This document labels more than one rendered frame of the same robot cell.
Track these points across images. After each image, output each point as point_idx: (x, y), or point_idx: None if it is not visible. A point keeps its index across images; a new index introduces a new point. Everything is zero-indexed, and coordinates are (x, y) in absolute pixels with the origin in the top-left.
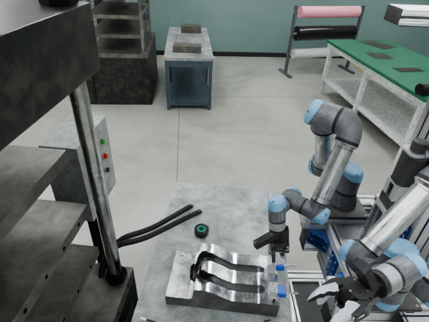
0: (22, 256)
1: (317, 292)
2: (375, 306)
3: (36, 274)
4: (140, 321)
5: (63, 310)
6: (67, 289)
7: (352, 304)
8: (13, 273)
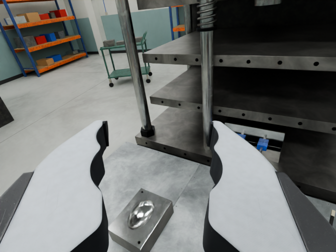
0: (333, 49)
1: (229, 133)
2: None
3: (314, 55)
4: (329, 210)
5: (306, 118)
6: (332, 118)
7: (51, 228)
8: (312, 50)
